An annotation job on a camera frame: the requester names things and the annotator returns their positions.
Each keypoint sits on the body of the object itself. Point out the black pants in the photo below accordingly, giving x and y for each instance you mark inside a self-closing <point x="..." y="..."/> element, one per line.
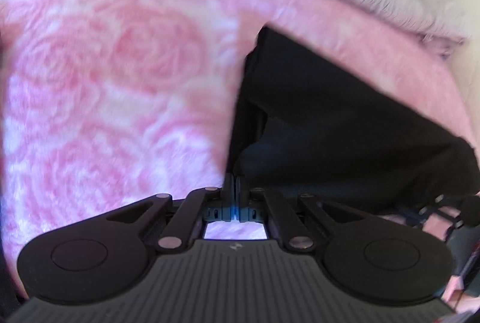
<point x="337" y="120"/>

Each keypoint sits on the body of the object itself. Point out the pink floral blanket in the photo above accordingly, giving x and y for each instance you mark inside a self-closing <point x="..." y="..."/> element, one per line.
<point x="93" y="83"/>

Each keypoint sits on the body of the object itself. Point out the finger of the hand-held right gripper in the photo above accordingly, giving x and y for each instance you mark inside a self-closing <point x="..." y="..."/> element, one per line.
<point x="446" y="212"/>

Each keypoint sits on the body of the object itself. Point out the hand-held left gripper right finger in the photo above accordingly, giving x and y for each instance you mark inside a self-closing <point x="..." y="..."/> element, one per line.
<point x="279" y="216"/>

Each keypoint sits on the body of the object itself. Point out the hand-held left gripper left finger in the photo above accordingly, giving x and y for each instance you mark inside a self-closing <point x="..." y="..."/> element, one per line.
<point x="189" y="216"/>

